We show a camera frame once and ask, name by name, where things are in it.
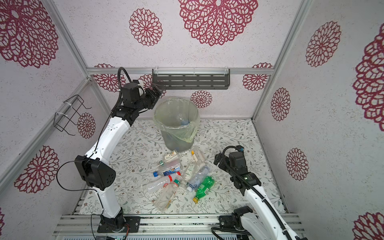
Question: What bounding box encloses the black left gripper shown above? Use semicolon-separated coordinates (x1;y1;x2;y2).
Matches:
134;82;165;112

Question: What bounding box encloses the clear bottle blue label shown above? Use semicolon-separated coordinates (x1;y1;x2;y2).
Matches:
176;113;194;127

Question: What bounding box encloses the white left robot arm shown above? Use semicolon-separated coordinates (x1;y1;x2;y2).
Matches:
75;82;164;232

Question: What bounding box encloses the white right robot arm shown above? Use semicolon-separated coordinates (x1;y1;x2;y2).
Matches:
214;151;307;240

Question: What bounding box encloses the grey mesh waste bin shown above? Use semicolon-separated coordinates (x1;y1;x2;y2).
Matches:
153;97;201;153

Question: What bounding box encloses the green plastic bin liner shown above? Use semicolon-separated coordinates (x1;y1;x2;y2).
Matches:
152;95;201;144

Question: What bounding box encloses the clear bluish water bottle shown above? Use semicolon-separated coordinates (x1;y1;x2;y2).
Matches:
187;166;211;192

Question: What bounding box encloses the clear bottle green label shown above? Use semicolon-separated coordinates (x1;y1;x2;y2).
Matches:
182;162;198;183

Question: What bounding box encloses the crushed clear bottle blue cap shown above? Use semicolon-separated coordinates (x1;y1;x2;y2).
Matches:
153;160;182;178

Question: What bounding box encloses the small bottle green cap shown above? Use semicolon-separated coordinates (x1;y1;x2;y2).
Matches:
158;151;179;166

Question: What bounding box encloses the clear bottle green cap large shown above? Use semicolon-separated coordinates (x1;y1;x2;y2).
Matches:
155;179;180;211

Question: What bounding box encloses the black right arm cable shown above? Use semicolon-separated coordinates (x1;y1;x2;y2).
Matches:
220;145;296;240

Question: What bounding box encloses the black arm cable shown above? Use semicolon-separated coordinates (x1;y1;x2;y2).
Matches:
220;145;296;240
55;66;134;193

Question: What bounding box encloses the dark grey wall shelf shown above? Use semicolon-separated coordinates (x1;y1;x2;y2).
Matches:
152;69;231;90

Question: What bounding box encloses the black wire wall rack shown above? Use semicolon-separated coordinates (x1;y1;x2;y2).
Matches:
53;94;91;136

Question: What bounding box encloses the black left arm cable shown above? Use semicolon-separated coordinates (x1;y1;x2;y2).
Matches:
55;66;134;193

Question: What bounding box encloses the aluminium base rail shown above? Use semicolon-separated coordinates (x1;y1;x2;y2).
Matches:
53;212;305;238

